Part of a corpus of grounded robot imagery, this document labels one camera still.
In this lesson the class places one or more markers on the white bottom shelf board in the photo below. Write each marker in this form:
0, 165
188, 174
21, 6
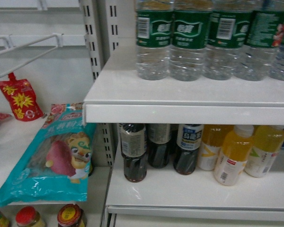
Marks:
166, 193

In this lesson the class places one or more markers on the white wire display hook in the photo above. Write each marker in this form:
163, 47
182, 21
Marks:
29, 54

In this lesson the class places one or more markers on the red lid sauce jar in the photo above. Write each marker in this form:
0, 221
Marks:
29, 217

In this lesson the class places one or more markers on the clear water bottle green label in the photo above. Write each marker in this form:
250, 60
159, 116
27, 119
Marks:
153, 36
264, 38
189, 38
229, 24

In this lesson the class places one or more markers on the red sauce pouch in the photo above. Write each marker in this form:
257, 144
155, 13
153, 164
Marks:
21, 98

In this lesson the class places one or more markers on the dark oolong tea bottle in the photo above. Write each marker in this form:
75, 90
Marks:
159, 136
133, 150
189, 138

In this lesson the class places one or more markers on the yellow vitamin drink bottle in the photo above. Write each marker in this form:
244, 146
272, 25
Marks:
234, 154
267, 143
212, 141

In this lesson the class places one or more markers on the white shelf board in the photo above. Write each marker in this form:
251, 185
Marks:
120, 96
166, 193

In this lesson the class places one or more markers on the red label sauce jar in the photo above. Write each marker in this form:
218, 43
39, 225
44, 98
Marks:
70, 215

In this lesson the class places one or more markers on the white slotted shelf upright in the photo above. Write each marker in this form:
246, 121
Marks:
104, 140

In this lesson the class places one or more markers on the teal noodle snack bag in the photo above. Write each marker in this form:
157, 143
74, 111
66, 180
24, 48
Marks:
56, 164

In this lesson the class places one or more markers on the white left side shelf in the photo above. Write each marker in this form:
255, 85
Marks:
15, 137

